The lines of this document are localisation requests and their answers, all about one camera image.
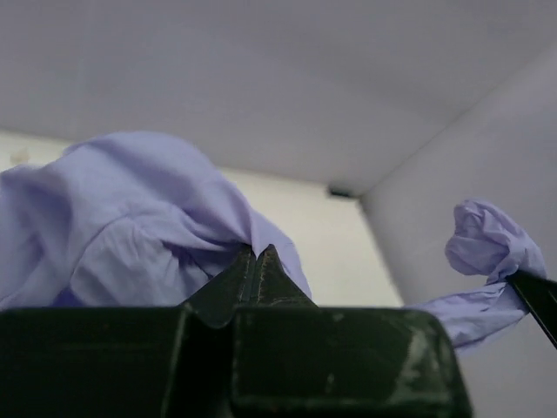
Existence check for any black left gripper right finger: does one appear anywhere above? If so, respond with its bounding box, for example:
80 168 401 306
230 246 473 417

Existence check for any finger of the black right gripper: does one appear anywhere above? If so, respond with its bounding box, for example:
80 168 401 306
507 271 557 347

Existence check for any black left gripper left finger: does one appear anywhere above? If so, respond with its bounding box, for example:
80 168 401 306
1 248 252 417

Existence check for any lavender zip-up hooded jacket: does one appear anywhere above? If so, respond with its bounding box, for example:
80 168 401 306
1 131 547 353

